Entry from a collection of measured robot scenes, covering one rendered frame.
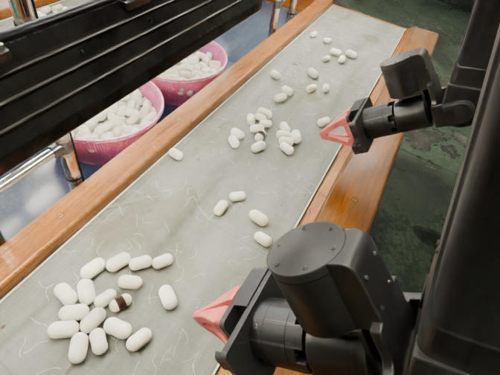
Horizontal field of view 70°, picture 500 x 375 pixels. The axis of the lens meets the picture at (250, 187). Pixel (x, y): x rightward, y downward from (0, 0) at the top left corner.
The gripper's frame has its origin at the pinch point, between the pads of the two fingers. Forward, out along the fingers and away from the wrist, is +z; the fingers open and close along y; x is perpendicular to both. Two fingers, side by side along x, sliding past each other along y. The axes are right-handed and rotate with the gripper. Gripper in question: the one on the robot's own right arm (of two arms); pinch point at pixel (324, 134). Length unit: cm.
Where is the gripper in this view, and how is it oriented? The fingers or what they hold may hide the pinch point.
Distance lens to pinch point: 74.2
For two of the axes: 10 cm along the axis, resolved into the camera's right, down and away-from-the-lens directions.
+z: -7.5, 1.2, 6.5
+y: -4.6, 6.1, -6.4
